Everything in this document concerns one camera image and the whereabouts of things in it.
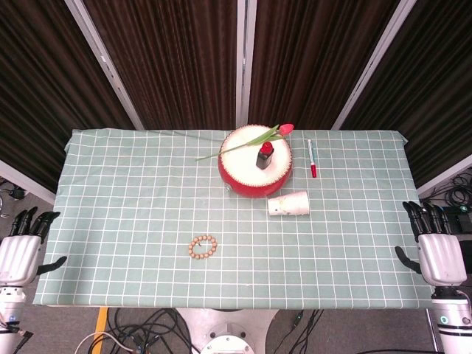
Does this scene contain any black floor cable bundle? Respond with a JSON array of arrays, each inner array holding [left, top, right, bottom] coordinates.
[[257, 308, 335, 354], [0, 176, 27, 219], [73, 308, 200, 354], [420, 171, 472, 215]]

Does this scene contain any black bottle with red cap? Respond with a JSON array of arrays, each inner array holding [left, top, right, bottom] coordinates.
[[255, 141, 274, 170]]

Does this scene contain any dark brown partition panel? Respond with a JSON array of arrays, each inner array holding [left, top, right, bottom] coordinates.
[[0, 0, 136, 192], [83, 0, 246, 130], [247, 0, 401, 129], [342, 0, 472, 187]]

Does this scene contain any white partition bottom rail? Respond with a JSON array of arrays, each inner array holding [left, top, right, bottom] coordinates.
[[418, 153, 472, 195], [0, 159, 56, 203]]

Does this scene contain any white floor cable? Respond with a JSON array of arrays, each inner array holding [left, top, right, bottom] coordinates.
[[75, 330, 138, 352]]

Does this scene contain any wooden bead bracelet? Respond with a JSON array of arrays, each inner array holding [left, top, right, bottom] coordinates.
[[188, 235, 218, 260]]

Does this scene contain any white partition post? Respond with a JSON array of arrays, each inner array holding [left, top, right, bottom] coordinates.
[[330, 0, 420, 131], [64, 0, 145, 131], [235, 0, 258, 129]]

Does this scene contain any green white checked tablecloth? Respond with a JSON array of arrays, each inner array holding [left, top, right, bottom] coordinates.
[[32, 127, 442, 310]]

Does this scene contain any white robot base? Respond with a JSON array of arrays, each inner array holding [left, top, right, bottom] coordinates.
[[175, 308, 281, 354]]

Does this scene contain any red drum with white skin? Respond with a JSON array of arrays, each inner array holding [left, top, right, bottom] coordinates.
[[216, 124, 294, 198]]

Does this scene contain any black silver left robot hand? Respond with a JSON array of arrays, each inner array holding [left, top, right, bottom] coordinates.
[[0, 206, 68, 287]]

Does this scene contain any stack of white paper cups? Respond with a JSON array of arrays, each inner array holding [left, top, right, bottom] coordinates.
[[267, 190, 310, 219]]

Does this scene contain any white marker with red cap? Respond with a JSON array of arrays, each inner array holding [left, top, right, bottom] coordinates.
[[307, 139, 318, 178]]

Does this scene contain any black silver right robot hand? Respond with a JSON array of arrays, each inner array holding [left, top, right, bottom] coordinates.
[[394, 201, 468, 288]]

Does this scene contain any black box with green light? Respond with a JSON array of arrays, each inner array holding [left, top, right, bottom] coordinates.
[[440, 205, 472, 237]]

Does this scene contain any yellow floor tape strip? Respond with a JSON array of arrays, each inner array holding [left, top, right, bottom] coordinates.
[[94, 308, 109, 335]]

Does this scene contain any red tulip with green stem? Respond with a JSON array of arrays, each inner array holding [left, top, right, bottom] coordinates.
[[195, 123, 295, 162]]

